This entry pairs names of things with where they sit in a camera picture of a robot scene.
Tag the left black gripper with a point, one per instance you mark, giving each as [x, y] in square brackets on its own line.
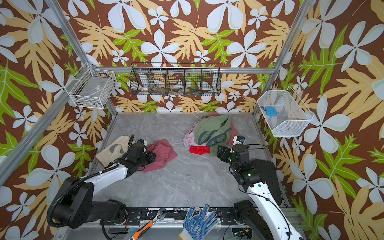
[152, 156]

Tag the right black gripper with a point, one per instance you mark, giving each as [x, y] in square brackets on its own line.
[224, 153]

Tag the maroon pink cloth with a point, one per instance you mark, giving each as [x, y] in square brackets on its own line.
[164, 154]

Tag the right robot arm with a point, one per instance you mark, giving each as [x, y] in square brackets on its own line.
[258, 179]

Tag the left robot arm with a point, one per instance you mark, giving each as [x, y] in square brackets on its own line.
[73, 205]

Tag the green cloth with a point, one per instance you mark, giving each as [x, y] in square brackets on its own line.
[214, 132]

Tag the red cloth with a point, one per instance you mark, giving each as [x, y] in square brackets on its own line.
[199, 150]

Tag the light pink cloth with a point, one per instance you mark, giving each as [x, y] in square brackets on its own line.
[189, 138]

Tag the beige leather work glove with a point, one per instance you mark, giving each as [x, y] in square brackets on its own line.
[113, 151]

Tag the blue object in basket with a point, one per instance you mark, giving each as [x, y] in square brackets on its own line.
[269, 111]

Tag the white mesh basket right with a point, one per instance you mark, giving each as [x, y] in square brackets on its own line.
[293, 115]

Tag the white bowl in basket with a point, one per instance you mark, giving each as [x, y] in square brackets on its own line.
[177, 88]

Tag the blue dotted knit glove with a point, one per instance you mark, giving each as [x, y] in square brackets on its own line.
[196, 227]

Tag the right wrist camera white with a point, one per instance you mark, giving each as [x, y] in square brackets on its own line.
[238, 140]

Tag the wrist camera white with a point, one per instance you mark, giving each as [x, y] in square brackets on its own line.
[238, 140]
[143, 142]

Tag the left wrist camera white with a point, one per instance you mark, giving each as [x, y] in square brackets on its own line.
[143, 142]

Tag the orange handled wrench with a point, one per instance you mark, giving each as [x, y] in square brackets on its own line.
[159, 217]

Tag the black mounting rail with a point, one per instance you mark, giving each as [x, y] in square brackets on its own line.
[139, 216]

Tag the black wire basket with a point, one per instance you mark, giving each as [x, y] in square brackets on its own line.
[198, 79]

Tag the white wire basket left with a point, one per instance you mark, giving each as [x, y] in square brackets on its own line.
[91, 87]

